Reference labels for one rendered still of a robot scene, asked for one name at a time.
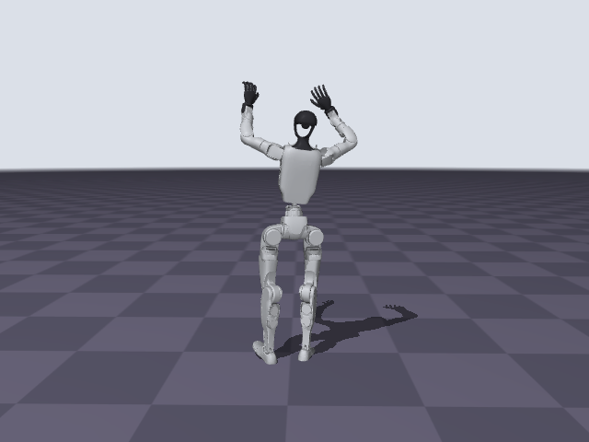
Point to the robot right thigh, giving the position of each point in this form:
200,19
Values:
313,256

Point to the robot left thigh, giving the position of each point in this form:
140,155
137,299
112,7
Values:
269,245

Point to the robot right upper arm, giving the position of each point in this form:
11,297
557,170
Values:
329,155

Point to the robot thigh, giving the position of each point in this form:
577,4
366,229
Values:
313,256
269,245

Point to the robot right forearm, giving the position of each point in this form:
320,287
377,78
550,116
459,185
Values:
341,127

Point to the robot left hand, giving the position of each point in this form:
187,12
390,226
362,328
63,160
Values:
249,95

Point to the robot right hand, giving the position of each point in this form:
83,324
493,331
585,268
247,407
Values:
324,102

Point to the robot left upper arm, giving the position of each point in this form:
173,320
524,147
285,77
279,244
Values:
271,150

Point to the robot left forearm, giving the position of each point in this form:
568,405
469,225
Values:
246,126

